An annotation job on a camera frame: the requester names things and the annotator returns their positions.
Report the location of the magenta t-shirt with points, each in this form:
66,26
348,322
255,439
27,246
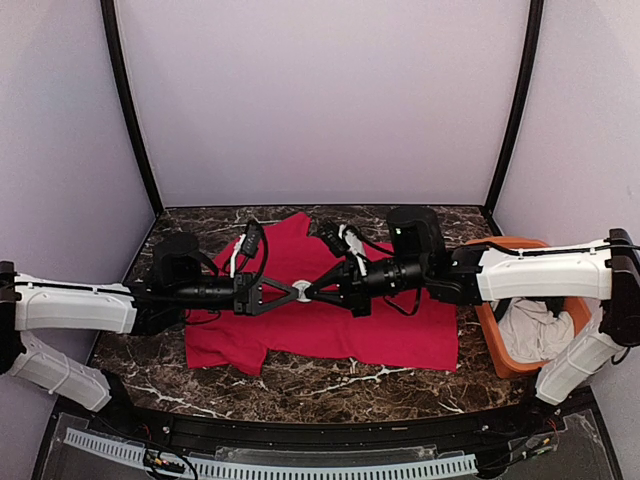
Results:
426,340

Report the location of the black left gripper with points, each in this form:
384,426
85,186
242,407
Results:
253,306

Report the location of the black left frame post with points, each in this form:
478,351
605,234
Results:
126,101

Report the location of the white garment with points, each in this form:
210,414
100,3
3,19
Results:
533,333

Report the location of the round brooch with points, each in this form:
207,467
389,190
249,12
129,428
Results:
301,286

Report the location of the black front rail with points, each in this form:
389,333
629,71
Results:
481,432

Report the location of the black right frame post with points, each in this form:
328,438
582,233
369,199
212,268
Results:
518,104

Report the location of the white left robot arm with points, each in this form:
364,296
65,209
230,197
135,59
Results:
29,304

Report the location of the white slotted cable duct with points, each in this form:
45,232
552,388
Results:
246,463

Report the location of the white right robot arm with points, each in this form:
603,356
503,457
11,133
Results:
488,272

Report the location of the black frame post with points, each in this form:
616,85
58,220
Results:
126,101
518,104

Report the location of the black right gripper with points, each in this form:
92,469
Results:
353,294

